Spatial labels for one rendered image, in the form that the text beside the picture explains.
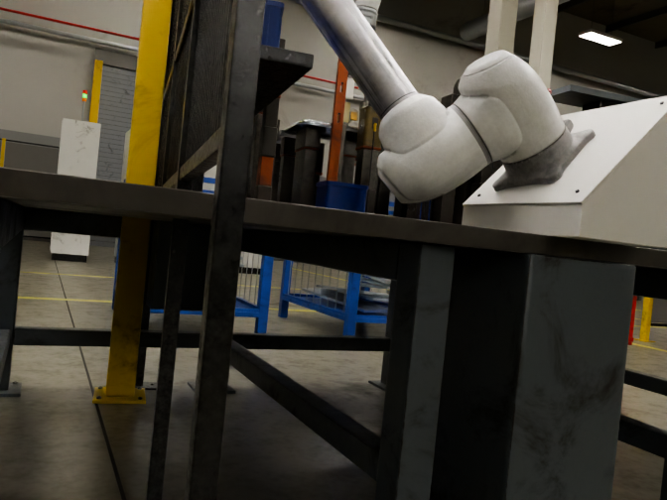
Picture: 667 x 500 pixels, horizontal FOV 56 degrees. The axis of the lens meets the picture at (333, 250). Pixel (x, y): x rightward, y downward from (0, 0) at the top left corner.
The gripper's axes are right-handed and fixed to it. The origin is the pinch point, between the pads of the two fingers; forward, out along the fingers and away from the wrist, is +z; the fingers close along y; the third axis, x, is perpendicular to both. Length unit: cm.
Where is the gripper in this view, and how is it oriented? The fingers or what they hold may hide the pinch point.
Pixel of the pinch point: (355, 91)
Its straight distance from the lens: 207.9
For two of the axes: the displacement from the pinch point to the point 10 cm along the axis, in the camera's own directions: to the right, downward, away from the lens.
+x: 9.4, 0.9, 3.2
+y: 3.1, 0.4, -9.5
